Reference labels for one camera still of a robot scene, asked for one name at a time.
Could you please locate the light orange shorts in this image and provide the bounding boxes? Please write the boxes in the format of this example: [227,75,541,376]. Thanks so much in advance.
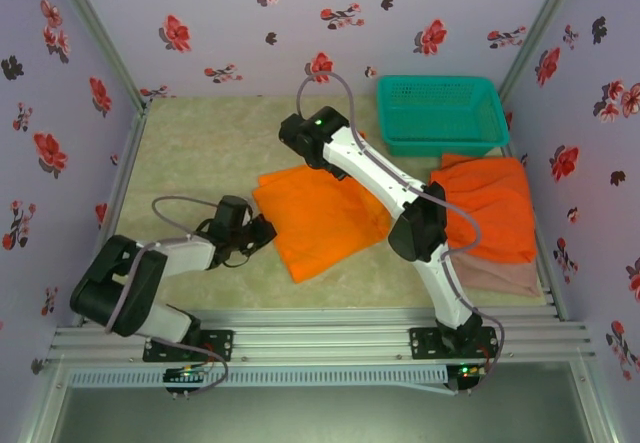
[251,162,393,284]

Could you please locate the red-orange shorts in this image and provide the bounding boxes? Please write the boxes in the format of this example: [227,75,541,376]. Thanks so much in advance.
[428,152,539,267]

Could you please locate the pink shorts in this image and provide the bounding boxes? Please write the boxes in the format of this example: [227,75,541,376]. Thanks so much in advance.
[449,250,544,298]

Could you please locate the teal plastic basket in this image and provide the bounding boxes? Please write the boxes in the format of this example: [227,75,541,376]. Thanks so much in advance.
[376,75,512,158]

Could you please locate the grey metal panel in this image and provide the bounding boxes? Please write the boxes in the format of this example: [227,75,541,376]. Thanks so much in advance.
[49,387,596,443]

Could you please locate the grey right arm cable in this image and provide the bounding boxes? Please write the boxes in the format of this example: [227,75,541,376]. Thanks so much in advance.
[296,70,506,395]

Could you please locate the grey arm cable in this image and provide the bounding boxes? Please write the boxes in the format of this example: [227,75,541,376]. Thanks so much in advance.
[104,195,230,395]
[296,70,506,395]

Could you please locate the grey left arm cable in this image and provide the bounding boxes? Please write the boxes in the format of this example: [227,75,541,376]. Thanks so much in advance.
[104,195,230,395]

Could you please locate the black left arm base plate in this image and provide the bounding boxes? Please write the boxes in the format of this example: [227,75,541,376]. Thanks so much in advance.
[143,329,235,363]

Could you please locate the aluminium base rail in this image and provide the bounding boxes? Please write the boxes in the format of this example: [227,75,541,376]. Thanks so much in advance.
[47,306,596,367]

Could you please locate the aluminium side rail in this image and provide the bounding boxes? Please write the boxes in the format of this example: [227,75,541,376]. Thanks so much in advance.
[74,107,151,329]
[499,140,571,322]

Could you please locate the white slotted cable duct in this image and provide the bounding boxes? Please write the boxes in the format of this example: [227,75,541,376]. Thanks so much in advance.
[67,366,449,389]

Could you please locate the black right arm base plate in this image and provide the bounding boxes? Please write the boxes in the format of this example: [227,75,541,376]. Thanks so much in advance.
[408,326,501,362]

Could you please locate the aluminium corner post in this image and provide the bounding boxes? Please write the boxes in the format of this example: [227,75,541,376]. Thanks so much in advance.
[47,0,149,114]
[497,0,586,99]

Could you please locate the aluminium lower frame bar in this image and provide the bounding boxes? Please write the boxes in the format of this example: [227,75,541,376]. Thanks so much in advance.
[569,360,626,443]
[14,357,71,443]

